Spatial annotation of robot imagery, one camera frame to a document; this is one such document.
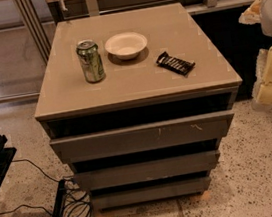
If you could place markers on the grey drawer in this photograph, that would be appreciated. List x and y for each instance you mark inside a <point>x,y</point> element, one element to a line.
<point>151,193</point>
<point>161,134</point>
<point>146,171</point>

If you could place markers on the grey bottom drawer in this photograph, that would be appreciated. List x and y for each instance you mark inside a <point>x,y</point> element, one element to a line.
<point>151,193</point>

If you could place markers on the grey drawer cabinet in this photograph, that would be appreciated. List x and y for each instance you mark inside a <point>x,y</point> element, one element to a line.
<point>134,92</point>

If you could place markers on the grey top drawer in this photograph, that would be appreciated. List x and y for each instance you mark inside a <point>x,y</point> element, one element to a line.
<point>161,134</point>

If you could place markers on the white bowl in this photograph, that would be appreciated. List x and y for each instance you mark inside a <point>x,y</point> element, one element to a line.
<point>126,46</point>

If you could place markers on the black snack bar wrapper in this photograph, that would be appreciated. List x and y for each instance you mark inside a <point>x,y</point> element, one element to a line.
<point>175,64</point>

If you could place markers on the green soda can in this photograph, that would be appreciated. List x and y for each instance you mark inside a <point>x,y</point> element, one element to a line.
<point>90,61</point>

